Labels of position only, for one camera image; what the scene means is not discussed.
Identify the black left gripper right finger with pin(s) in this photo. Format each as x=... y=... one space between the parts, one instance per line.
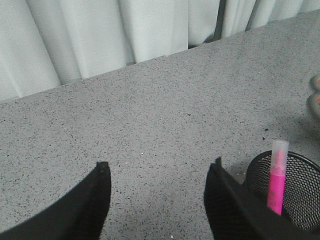
x=235 y=213

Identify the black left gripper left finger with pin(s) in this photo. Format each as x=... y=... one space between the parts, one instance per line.
x=79 y=215

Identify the pink highlighter pen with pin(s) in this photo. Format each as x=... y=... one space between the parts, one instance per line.
x=277 y=176

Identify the grey orange scissors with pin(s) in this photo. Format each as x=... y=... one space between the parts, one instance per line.
x=313 y=100

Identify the black mesh pen holder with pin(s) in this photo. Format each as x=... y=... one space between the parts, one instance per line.
x=301 y=201

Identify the grey curtain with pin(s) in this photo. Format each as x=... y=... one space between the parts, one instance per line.
x=48 y=43

